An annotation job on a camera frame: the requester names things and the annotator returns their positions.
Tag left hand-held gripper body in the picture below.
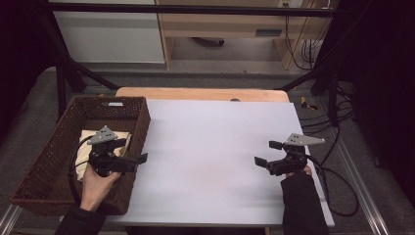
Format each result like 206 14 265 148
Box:
86 125 125 178

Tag pale yellow pants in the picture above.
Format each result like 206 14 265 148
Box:
75 129 132 182

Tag light wooden desk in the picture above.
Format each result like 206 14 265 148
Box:
155 0 334 71

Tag black hanging cable bundle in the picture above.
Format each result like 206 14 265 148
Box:
284 14 325 71

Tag person's left hand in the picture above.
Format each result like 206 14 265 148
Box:
79 164 122 213

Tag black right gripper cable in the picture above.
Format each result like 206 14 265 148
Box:
306 155 360 217

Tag black metal stand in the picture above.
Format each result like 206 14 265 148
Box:
277 60 347 127
35 13 120 122

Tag person's right hand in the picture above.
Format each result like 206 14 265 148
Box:
285 165 312 179

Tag black metal crossbar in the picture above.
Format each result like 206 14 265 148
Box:
35 2 355 18

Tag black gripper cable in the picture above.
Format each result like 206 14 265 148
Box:
67 134 96 207
306 155 360 217

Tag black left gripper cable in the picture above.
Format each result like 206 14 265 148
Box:
67 134 96 207

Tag aluminium rail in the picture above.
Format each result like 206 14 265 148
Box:
321 97 392 235
0 204 23 235

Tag black floor cable bundle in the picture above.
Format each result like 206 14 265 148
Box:
300 81 357 135

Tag wooden table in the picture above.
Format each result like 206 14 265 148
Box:
115 86 291 103

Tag white cabinet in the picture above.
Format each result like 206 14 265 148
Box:
48 0 165 65

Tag brown wicker basket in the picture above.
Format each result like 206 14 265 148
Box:
10 95 152 217

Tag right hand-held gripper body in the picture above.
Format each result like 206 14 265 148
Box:
265 132 326 177

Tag black curtain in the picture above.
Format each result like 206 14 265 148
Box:
326 0 415 197
0 0 63 138

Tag white table mat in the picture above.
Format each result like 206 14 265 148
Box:
107 99 336 228

